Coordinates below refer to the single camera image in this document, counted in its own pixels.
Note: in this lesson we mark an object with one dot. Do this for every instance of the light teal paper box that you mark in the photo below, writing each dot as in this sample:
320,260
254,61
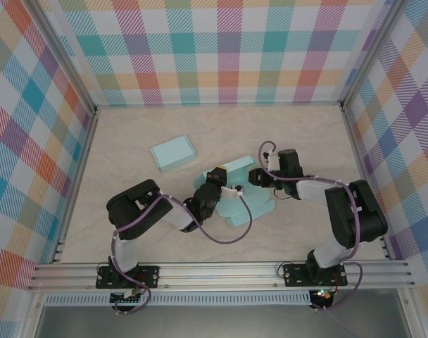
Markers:
261,207
171,155

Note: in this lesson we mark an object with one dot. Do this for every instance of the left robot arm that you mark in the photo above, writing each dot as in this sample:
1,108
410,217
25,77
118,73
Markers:
136,211

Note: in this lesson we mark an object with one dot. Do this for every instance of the small electronics board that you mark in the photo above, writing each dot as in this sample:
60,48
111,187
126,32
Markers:
126,299
323,295

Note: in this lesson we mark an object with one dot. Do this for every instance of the grey metal base plate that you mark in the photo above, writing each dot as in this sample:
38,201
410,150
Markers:
217,324

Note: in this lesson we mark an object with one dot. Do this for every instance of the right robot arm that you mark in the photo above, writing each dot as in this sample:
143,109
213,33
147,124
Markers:
358,218

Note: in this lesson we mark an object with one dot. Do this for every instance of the aluminium frame post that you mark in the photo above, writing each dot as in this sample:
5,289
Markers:
372,53
64,53

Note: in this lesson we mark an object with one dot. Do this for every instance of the long aluminium mounting rail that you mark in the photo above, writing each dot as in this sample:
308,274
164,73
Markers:
217,276

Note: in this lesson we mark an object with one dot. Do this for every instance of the aluminium side floor rail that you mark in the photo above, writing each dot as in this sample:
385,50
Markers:
356,151
78,176

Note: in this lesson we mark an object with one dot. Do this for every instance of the thin aluminium floor rail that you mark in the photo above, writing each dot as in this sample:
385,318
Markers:
217,105

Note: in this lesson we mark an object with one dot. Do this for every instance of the plaid patterned backdrop panel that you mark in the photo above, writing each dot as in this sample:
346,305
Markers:
214,53
411,141
17,141

